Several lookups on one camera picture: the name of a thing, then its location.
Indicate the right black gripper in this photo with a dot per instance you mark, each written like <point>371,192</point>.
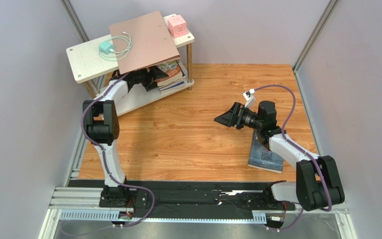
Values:
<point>238,115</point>

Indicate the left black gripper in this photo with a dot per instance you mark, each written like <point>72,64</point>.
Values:
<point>153,73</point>

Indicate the black 169-storey treehouse book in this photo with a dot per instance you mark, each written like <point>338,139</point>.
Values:
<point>171,85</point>

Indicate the orange 78-storey treehouse book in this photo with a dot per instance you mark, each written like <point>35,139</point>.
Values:
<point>172,68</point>

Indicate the black three days book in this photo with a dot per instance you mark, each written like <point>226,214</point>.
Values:
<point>167,81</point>

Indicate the blue-grey 1984 book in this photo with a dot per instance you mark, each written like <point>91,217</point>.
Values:
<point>262,158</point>

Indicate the blue 91-storey treehouse book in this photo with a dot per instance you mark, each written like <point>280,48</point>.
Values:
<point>164,92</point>

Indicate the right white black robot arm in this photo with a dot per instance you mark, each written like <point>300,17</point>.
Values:
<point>318,184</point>

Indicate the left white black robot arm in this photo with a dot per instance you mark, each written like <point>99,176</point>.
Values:
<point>99,124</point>

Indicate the brown file folder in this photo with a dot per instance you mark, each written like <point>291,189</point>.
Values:
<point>152,43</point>

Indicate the pink cube power socket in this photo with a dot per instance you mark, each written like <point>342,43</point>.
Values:
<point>177,26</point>

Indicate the mint green charger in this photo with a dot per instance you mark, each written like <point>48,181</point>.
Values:
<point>106,47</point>

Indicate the white two-tier shelf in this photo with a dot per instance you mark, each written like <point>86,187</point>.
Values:
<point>90,71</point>

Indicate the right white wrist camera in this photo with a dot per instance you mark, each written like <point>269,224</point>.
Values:
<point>249,97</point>

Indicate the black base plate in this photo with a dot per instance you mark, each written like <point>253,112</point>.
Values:
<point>193,199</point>

